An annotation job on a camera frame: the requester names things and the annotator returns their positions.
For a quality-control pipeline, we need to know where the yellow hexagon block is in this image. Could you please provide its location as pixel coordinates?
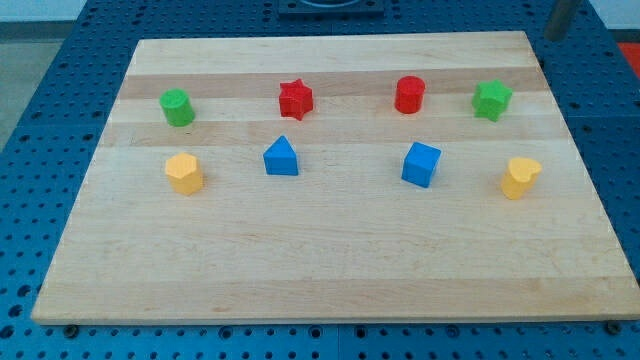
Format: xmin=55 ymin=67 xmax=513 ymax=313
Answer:
xmin=164 ymin=153 xmax=204 ymax=195

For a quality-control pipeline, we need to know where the blue triangle block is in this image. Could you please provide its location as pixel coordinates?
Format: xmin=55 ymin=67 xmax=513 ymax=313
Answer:
xmin=263 ymin=135 xmax=299 ymax=176

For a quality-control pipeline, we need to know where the wooden board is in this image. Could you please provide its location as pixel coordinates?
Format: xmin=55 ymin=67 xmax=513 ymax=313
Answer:
xmin=32 ymin=31 xmax=639 ymax=325

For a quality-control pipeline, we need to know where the red star block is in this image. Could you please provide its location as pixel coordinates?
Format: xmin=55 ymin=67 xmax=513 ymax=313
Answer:
xmin=278 ymin=79 xmax=314 ymax=121

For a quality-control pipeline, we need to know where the blue cube block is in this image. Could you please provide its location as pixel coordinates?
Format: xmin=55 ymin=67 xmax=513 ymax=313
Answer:
xmin=401 ymin=142 xmax=442 ymax=188

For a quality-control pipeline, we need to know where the red cylinder block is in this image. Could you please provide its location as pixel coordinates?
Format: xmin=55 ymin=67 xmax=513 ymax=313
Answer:
xmin=394 ymin=76 xmax=426 ymax=114

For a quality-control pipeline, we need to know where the green cylinder block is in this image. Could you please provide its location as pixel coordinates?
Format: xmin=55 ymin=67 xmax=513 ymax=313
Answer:
xmin=159 ymin=88 xmax=195 ymax=127

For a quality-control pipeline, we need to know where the green star block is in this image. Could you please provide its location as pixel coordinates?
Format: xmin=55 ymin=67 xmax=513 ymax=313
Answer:
xmin=471 ymin=79 xmax=513 ymax=122

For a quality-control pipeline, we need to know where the yellow heart block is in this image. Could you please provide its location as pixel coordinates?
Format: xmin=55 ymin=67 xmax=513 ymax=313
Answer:
xmin=500 ymin=157 xmax=543 ymax=200

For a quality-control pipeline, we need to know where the grey metal rod tool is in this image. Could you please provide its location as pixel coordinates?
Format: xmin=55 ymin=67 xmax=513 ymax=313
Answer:
xmin=543 ymin=0 xmax=582 ymax=42

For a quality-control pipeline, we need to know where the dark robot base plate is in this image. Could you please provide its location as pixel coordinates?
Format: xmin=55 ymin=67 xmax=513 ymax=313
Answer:
xmin=276 ymin=0 xmax=385 ymax=18

